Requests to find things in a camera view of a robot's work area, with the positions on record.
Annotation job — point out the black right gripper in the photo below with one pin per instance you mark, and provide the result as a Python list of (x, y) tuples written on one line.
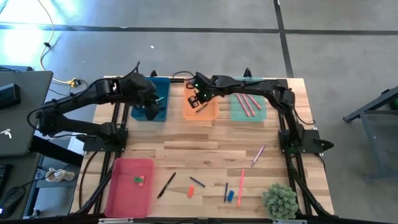
[(205, 88)]

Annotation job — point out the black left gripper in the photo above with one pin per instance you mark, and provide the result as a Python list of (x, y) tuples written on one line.
[(140, 88)]

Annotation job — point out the light blue pen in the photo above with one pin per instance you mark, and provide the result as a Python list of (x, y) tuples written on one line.
[(160, 99)]

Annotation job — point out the green eraser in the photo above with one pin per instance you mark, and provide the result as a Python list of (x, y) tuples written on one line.
[(136, 180)]

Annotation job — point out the pink eraser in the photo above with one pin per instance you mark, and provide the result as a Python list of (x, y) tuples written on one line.
[(141, 184)]

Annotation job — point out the black pen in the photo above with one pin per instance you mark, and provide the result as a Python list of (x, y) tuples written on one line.
[(166, 185)]

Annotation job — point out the orange eraser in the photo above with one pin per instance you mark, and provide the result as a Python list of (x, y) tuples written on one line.
[(191, 191)]

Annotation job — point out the dark blue crayon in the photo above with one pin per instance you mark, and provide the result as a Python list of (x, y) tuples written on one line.
[(226, 192), (197, 182)]

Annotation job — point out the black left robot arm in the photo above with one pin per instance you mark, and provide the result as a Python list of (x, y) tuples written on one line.
[(87, 127)]

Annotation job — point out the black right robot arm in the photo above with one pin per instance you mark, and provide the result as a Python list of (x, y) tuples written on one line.
[(248, 86)]

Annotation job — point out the orange translucent plastic bin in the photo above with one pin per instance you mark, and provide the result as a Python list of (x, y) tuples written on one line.
[(192, 115)]

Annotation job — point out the blue plastic bin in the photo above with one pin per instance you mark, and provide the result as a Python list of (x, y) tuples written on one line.
[(138, 115)]

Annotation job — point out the light teal translucent bin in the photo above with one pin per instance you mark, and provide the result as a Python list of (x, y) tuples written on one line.
[(261, 115)]

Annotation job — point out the red plastic bin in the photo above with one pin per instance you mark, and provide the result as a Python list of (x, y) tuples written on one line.
[(124, 199)]

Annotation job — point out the blue eraser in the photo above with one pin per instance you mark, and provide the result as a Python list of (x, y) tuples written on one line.
[(230, 196)]

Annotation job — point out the beige sandal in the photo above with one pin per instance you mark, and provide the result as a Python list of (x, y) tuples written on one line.
[(57, 175)]

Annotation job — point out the dark grey side desk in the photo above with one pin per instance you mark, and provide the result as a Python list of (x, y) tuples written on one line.
[(28, 109)]

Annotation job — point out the green plant in grey pot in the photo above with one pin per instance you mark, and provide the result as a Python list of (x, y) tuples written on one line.
[(280, 202)]

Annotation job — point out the black box device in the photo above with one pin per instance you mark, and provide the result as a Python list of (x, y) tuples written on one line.
[(9, 96)]

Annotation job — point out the grey metal stand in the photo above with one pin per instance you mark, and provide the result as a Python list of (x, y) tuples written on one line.
[(357, 113)]

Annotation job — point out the black computer mouse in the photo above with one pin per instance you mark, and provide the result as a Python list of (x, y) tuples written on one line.
[(11, 200)]

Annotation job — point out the black table edge bracket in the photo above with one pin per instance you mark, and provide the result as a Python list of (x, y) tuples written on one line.
[(247, 73), (153, 74)]

